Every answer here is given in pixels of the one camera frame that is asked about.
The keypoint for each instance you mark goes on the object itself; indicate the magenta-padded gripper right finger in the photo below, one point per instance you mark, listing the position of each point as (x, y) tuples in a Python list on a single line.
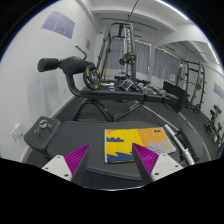
[(163, 165)]

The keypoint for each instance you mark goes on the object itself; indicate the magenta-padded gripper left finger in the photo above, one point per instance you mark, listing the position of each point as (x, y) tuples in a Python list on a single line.
[(58, 165)]

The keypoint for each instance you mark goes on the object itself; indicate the yellow orange blue printed towel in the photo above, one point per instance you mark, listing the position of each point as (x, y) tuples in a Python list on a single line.
[(121, 141)]

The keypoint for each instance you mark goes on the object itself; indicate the silver barbell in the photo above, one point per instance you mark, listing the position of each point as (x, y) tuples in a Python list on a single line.
[(180, 145)]

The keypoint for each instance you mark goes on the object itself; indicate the black padded weight bench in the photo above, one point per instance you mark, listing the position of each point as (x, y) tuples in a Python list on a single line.
[(80, 136)]

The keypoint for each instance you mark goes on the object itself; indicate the small metal key bunch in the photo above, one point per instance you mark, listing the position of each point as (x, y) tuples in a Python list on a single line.
[(43, 125)]

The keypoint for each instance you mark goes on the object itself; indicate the dumbbell rack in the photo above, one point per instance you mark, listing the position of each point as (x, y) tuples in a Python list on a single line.
[(215, 123)]

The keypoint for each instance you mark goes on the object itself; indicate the black box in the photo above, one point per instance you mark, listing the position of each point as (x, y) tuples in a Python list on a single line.
[(175, 95)]

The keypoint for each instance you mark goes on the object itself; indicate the black power rack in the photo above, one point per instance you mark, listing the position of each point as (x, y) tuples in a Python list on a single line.
[(200, 83)]

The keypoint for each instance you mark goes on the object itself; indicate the black yellow-marked weight plate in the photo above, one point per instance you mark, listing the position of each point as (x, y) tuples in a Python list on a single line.
[(87, 79)]

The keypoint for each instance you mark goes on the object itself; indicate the narrow grey window curtain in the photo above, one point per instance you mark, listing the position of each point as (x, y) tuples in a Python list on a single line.
[(165, 63)]

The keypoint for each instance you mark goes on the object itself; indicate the wide grey window curtain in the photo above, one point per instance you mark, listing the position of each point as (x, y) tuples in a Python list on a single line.
[(142, 56)]

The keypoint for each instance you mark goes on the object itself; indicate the small black yellow weight plate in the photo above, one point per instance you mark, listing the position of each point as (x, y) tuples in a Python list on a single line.
[(128, 59)]

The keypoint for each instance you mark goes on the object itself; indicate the short ceiling light strip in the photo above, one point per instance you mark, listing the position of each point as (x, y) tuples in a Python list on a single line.
[(213, 54)]

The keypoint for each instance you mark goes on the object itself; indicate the long ceiling light strip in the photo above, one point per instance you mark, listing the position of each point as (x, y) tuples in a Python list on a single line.
[(171, 9)]

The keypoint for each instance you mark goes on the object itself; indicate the white wall socket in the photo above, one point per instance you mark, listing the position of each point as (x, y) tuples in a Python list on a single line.
[(15, 132)]

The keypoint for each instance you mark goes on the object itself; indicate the small purple wall poster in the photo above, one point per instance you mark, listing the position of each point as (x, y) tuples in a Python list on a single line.
[(218, 90)]

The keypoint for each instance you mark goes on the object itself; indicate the small brown wall frame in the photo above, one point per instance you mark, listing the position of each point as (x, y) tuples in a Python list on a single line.
[(88, 44)]

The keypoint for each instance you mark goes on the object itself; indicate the large purple wall poster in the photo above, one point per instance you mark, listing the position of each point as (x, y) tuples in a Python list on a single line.
[(59, 24)]

